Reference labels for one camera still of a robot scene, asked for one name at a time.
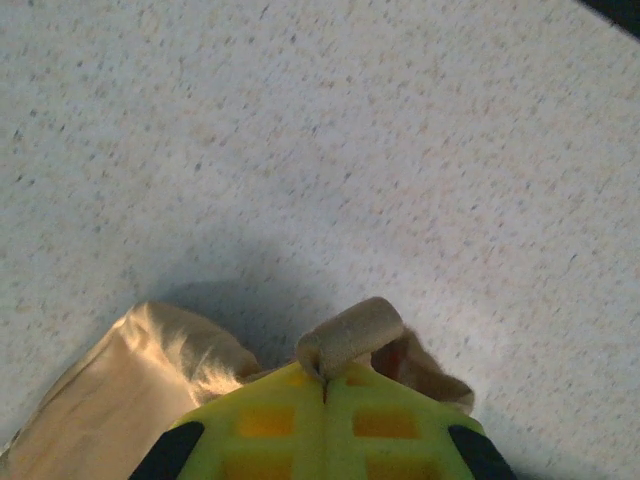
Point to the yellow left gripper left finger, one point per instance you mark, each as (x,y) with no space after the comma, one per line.
(260,440)

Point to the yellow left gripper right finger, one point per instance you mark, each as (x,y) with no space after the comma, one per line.
(390,440)

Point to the tan t-shirt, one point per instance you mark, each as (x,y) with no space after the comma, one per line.
(125,375)

